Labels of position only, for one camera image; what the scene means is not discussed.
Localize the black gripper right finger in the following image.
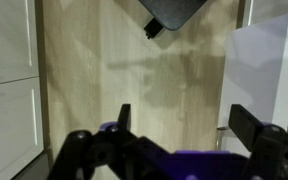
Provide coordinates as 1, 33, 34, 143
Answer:
228, 103, 288, 180

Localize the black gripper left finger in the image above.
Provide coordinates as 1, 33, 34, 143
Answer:
47, 103, 142, 180

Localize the silver bar drawer handle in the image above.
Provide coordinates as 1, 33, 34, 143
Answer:
215, 125, 231, 152

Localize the white shaker cabinet panel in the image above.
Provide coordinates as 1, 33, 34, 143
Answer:
0, 77, 46, 180
0, 0, 41, 88

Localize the orange black bar clamp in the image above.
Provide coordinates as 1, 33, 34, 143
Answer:
143, 17, 166, 40

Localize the black cart table top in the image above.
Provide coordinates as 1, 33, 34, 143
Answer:
137, 0, 209, 32

